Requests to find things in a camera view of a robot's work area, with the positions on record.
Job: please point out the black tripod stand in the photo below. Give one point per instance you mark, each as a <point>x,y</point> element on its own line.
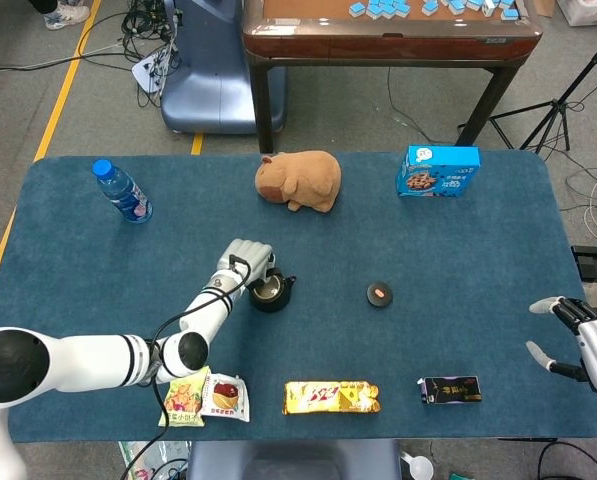
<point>555,107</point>

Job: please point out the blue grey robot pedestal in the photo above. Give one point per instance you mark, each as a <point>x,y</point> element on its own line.
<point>213,85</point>

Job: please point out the yellow biscuit pack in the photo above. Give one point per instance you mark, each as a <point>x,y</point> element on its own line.
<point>328,397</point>

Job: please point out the black foot pedal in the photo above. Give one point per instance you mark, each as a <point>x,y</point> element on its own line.
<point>595,262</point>

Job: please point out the blue table mat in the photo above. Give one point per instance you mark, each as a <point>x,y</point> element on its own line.
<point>328,240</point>

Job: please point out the brown mahjong table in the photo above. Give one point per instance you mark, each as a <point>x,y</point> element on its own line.
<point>378,45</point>

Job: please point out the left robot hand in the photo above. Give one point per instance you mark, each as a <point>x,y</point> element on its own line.
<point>248,255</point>

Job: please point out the white red snack packet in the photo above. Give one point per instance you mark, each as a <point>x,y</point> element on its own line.
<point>225,397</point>

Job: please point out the black teapot lid orange knob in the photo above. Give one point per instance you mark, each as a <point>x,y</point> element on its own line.
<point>380,299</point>

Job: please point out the grey blue robot body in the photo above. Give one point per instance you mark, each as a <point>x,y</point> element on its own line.
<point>293,460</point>

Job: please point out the person in black trousers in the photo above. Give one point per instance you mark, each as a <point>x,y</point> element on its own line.
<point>65,15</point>

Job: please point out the cardboard box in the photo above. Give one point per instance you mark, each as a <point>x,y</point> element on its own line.
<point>545,6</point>

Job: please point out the brown capybara plush toy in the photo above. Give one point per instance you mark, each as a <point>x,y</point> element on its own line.
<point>308,175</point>

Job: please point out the blue cookie box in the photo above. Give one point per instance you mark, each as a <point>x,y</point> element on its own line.
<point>443,175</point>

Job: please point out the white power strip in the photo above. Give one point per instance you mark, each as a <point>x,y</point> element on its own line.
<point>148,72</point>

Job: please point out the white plastic scoop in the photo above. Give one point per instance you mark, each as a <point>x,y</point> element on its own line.
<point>420,467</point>

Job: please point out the black purple small carton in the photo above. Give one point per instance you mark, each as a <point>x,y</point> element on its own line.
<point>450,390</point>

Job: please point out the green yellow snack bag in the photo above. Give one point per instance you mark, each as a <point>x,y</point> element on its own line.
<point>183,405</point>

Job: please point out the water bottle with blue cap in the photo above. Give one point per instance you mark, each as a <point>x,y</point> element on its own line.
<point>125,197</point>

